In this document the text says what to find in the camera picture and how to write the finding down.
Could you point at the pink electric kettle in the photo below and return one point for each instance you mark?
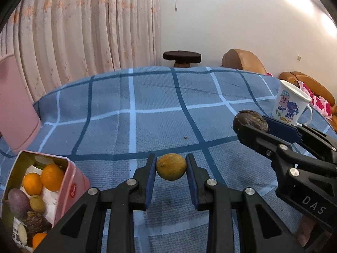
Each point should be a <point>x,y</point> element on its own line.
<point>20,122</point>

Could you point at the yellow-green round fruit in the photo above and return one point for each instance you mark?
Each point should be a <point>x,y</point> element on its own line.
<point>37,204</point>

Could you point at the printed paper in box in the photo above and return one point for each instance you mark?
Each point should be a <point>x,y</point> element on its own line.
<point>50,199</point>

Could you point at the dark round stool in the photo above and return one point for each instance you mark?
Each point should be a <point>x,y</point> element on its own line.
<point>183,59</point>

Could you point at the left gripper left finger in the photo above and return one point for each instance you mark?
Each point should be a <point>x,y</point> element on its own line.
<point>81,228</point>

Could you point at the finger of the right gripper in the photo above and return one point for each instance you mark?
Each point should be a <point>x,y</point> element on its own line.
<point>277,150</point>
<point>317,143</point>

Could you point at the purple mangosteen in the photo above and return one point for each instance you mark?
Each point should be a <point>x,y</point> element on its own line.
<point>18,203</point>

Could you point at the right hand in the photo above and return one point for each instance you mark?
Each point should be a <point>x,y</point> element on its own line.
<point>304,231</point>

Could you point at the sugarcane piece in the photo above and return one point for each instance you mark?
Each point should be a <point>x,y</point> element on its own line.
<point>22,234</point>

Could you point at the large orange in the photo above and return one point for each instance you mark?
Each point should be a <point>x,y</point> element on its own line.
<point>52,177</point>

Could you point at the medium orange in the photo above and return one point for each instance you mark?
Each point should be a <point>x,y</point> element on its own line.
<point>32,184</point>

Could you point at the brown taro root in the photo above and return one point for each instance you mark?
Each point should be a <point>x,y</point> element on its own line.
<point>36,223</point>

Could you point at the small tangerine by mug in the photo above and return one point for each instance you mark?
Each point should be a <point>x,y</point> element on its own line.
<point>37,238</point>

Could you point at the white enamel cartoon mug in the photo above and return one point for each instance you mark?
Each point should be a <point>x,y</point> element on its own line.
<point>291,103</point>

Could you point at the brown leather sofa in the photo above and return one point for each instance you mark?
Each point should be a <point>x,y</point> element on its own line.
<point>317,88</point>

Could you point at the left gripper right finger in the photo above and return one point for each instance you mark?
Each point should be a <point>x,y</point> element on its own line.
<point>258,226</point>

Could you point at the dark wrinkled passion fruit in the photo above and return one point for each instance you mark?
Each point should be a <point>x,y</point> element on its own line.
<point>249,117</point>

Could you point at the pink floral cushion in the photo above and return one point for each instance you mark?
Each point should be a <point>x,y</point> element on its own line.
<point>317,102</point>

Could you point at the pink floral curtain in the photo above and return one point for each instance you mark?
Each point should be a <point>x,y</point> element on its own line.
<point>56,42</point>

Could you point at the blue plaid tablecloth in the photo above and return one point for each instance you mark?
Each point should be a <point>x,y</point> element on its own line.
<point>108,124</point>

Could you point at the pink tin box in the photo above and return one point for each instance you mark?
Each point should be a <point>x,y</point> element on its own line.
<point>74,184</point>

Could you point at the small yellow-brown fruit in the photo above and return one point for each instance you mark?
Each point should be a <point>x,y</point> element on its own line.
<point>171,166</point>

